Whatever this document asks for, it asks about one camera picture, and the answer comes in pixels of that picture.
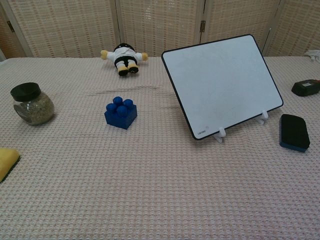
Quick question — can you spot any blue toy building block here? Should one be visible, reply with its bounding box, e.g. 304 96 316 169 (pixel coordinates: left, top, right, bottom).
103 96 138 131

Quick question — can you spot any white board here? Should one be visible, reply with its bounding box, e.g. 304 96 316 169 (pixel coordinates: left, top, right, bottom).
161 34 284 141

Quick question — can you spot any glass jar with black lid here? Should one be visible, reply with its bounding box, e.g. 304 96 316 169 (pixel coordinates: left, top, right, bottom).
10 82 55 126

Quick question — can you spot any blue black whiteboard eraser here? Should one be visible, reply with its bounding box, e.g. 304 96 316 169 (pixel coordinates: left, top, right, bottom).
279 113 311 154

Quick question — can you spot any black and white plush toy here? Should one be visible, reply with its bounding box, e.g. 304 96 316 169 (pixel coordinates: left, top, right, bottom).
100 42 149 77

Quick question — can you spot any yellow sponge with green base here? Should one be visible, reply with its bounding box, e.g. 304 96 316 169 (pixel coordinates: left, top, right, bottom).
0 147 21 183

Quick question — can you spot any black box with label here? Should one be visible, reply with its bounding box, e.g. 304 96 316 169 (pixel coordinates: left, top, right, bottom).
291 78 320 97

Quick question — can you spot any white plastic tablet stand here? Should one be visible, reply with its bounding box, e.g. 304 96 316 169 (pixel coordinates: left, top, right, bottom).
212 109 270 144

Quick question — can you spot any white crumpled cloth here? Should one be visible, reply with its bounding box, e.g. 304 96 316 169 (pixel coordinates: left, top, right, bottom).
303 49 320 62

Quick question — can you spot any woven tablecloth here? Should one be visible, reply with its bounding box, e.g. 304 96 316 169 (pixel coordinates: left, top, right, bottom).
0 56 320 240

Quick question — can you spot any woven folding screen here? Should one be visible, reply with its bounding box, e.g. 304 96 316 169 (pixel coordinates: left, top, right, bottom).
0 0 320 60

